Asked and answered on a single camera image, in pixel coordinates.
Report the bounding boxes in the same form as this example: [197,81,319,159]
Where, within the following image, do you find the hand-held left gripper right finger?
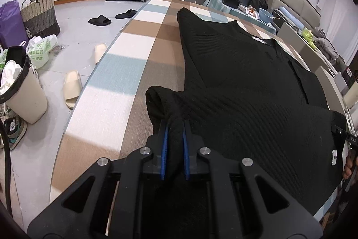
[182,120,323,239]

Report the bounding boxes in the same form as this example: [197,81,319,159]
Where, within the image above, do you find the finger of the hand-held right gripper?
[333,124,358,149]

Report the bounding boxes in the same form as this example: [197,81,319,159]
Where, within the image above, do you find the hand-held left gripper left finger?
[26,119,170,239]

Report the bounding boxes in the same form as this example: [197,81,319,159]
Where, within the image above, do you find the black knit sweater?
[145,7,349,239]

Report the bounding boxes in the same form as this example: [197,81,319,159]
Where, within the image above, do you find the grey padded clothes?
[312,27,346,66]

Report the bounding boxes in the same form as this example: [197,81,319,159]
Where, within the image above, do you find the person's right hand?
[342,149,358,180]

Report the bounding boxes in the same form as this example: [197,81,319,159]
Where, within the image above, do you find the plaid tablecloth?
[49,0,353,225]

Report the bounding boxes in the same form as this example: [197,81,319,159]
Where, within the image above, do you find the grey low cabinet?
[280,21,348,116]

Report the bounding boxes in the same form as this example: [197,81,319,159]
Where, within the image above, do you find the yellow-green toy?
[302,27,318,51]

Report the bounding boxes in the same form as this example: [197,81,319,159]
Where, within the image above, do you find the beige slipper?
[62,70,83,110]
[94,43,108,65]

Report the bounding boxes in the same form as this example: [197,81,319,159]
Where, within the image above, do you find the blue rolled pillow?
[275,6,297,26]

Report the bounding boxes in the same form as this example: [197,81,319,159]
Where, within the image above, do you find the black slipper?
[88,15,112,26]
[115,9,139,19]

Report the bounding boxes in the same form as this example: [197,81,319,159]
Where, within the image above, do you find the blue bowl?
[259,8,275,24]

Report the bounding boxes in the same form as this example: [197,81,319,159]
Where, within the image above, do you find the cream trash bin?
[0,56,48,125]

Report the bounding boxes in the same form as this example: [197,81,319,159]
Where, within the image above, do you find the sneaker on floor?
[2,115,28,151]

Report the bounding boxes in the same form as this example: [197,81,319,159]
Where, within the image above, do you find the small table with teal cloth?
[202,0,278,35]

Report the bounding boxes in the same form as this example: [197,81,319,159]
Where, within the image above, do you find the green printed plastic bag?
[27,34,59,69]

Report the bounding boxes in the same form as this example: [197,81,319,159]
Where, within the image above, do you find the small black bin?
[222,0,242,9]

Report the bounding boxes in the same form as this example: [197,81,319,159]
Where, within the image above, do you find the wicker laundry basket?
[20,0,61,38]

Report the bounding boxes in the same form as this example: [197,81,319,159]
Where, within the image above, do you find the purple plastic bag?
[0,0,29,49]

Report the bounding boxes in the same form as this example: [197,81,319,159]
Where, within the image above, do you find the black cable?
[0,121,13,215]

